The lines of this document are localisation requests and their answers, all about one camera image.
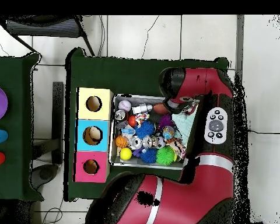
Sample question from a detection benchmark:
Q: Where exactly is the crushed silver can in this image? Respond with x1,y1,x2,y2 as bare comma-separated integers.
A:
129,136,143,150

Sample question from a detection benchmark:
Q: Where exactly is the globe print ball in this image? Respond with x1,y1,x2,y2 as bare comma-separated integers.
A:
162,125,176,140

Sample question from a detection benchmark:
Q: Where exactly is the white baseball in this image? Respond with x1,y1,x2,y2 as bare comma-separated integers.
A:
118,99,132,112

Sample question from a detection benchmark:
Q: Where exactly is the silver mesh bin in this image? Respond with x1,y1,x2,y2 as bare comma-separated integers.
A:
108,93,198,170

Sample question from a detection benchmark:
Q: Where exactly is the crushed can with printed label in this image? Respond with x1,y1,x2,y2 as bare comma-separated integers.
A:
142,135,158,149

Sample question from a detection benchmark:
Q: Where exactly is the wooden box with three holes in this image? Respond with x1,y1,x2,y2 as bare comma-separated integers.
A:
73,87,114,183

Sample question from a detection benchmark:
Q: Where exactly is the small orange basketball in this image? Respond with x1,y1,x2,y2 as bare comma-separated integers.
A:
115,135,129,149

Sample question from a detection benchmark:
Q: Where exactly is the blue spiky ball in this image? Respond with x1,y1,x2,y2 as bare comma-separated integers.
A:
139,148,158,164
134,120,156,139

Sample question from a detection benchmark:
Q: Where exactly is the mint green waffle cloth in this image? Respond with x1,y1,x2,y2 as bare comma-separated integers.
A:
171,111,198,146

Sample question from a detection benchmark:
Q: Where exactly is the black cable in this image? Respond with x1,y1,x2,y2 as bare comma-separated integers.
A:
247,128,280,135

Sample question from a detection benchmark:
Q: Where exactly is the yellow smiley ball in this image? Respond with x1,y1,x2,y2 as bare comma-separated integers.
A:
119,147,133,161

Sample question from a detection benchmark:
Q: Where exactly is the black speckled bar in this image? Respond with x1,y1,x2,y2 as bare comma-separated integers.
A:
51,81,64,165

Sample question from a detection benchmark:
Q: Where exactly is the green spiky ball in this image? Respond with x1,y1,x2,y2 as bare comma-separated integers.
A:
156,145,177,166

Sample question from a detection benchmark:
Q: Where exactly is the dark green table cloth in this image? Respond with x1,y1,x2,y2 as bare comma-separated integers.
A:
65,47,229,202
0,52,44,202

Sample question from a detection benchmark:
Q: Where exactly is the grey mesh chair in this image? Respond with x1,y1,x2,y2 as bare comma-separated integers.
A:
0,15,96,57

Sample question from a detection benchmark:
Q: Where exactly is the grey rounded floor base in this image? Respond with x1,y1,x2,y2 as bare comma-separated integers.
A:
30,164,59,190

